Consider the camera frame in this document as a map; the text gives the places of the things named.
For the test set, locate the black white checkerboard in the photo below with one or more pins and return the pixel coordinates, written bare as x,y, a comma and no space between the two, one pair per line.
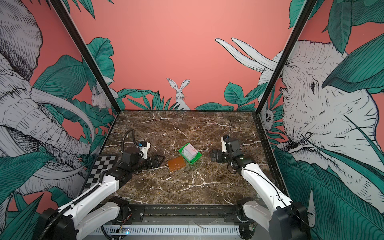
103,163

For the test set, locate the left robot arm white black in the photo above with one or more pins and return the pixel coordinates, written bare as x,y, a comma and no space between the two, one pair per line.
80,217

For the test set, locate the black frame post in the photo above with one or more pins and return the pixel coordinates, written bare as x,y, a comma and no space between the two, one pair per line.
299,25
70,26

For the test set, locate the brown leather card holder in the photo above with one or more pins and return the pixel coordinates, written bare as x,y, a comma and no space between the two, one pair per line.
176,164

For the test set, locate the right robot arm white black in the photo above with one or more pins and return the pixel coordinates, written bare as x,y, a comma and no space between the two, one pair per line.
283,218

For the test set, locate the right black frame post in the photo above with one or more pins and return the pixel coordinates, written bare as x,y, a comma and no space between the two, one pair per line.
299,25

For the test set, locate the stack of credit cards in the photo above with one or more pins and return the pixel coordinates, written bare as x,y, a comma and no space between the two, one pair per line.
189,152

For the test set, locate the green plastic tray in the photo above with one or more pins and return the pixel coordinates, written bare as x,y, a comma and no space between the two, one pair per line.
199,155

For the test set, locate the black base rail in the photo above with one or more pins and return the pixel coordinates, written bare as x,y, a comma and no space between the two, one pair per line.
229,213

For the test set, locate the left black frame post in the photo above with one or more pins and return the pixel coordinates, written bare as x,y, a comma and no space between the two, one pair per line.
70,26

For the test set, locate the white slotted cable duct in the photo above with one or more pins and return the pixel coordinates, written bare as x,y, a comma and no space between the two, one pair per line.
182,230

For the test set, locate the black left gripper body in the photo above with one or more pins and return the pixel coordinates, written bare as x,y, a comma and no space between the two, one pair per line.
142,165

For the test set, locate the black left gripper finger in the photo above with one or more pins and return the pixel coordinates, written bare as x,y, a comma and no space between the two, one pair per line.
157,159
156,165

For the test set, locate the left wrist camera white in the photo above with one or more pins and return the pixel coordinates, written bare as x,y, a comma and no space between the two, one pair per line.
144,148

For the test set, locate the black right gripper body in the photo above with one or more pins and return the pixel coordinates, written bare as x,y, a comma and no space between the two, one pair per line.
225,157

